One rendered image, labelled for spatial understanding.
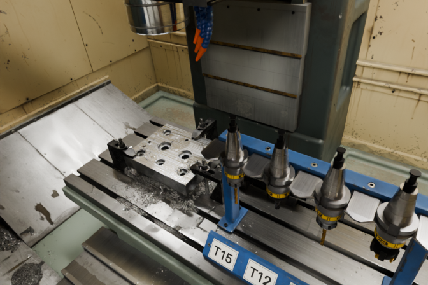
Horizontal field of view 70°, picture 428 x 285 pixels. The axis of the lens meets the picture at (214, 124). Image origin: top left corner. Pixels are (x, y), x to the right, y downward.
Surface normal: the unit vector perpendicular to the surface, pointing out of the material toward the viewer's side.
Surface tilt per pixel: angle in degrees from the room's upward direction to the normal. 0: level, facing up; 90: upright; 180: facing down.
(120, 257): 7
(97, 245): 7
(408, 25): 90
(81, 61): 90
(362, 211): 0
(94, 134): 24
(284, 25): 90
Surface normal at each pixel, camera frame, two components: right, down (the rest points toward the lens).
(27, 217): 0.26, -0.64
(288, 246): -0.07, -0.82
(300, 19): -0.59, 0.49
